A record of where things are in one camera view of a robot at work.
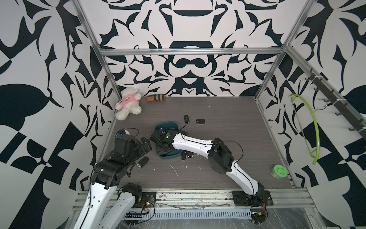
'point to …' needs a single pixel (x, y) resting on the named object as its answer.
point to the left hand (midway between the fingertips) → (142, 142)
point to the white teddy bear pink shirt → (129, 104)
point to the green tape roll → (279, 171)
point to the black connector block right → (258, 217)
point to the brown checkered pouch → (157, 97)
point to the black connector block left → (133, 218)
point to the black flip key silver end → (183, 155)
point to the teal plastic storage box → (167, 126)
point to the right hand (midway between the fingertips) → (161, 148)
